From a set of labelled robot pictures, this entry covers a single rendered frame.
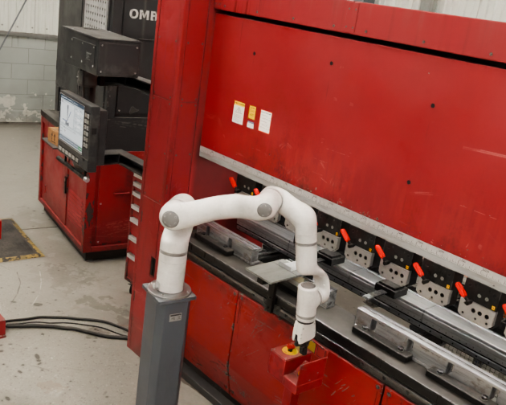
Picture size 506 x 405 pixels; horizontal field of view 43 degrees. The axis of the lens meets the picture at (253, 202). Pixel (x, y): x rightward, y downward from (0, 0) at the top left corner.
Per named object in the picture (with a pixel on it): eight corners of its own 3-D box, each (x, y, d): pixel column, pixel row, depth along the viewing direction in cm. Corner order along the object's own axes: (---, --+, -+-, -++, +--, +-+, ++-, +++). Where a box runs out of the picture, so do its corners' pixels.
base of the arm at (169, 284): (158, 303, 268) (162, 262, 262) (140, 283, 283) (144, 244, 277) (198, 296, 278) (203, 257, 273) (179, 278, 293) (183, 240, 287)
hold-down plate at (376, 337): (351, 331, 294) (352, 325, 293) (358, 329, 298) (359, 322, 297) (405, 363, 274) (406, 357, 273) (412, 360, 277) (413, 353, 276)
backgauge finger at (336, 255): (294, 262, 333) (295, 253, 331) (328, 254, 350) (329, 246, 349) (311, 272, 325) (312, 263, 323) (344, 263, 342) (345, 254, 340)
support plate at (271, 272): (245, 269, 315) (245, 267, 314) (283, 260, 332) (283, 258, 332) (270, 284, 302) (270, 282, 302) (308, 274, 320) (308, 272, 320)
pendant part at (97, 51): (55, 169, 388) (61, 24, 361) (93, 167, 402) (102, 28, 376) (87, 196, 350) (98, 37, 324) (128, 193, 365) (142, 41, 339)
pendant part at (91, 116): (56, 150, 376) (59, 89, 365) (76, 149, 383) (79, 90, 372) (87, 173, 343) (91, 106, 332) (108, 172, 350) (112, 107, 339)
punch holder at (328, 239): (312, 241, 312) (317, 210, 307) (324, 239, 317) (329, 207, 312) (335, 253, 301) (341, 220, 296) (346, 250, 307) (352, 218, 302)
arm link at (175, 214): (170, 222, 277) (158, 235, 261) (165, 196, 274) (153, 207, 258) (284, 211, 266) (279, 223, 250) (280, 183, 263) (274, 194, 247)
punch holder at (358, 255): (343, 257, 298) (349, 224, 293) (354, 254, 304) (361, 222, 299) (368, 270, 288) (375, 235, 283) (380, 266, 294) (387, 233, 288)
